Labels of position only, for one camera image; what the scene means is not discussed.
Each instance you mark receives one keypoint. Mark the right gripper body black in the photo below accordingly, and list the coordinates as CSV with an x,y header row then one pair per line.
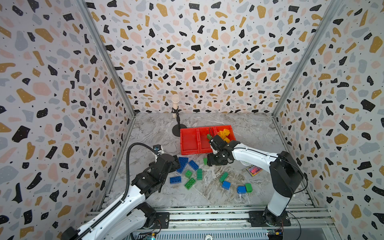
x,y
216,144

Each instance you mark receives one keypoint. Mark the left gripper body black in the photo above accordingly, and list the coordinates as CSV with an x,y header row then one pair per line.
x,y
175,166

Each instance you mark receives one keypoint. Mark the yellow lego pile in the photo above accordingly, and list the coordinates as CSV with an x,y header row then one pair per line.
x,y
224,135

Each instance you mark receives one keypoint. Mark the green slanted lego brick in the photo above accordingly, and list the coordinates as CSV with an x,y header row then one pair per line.
x,y
223,177

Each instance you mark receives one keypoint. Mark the green tall lego brick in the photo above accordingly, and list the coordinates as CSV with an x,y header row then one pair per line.
x,y
199,174

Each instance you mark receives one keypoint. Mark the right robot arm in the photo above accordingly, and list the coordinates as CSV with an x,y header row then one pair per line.
x,y
285,173

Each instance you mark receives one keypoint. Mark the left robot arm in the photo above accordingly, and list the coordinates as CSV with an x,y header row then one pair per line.
x,y
130,212

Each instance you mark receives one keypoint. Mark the right red bin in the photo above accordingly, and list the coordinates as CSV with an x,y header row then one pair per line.
x,y
220,128

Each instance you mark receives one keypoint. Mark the red bin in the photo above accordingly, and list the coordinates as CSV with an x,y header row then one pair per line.
x,y
220,128
205,146
189,141

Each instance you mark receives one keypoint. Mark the blue long lego brick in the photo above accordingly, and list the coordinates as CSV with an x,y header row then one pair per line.
x,y
175,180

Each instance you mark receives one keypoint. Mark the middle red bin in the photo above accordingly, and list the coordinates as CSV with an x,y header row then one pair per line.
x,y
205,146

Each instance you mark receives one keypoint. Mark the blue flat lego plate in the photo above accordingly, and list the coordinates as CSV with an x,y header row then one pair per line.
x,y
183,163

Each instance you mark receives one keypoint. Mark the green long lego brick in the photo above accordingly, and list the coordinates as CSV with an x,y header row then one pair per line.
x,y
190,183

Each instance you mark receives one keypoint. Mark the blue small lego brick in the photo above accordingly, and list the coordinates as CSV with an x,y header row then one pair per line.
x,y
226,185

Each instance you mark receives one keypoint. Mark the small colourful card box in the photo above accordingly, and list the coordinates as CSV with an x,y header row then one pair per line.
x,y
253,170

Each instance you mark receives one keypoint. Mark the left red bin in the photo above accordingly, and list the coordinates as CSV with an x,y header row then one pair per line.
x,y
189,141

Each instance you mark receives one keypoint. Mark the wooden peg on black stand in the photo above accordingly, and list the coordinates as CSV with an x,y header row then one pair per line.
x,y
176,115

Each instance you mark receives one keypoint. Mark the blue lego brick right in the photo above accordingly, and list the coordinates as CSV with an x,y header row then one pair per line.
x,y
241,190

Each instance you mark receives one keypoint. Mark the green small lego right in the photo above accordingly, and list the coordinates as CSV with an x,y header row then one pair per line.
x,y
249,188

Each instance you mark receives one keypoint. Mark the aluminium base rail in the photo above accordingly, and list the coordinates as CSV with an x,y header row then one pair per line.
x,y
232,223

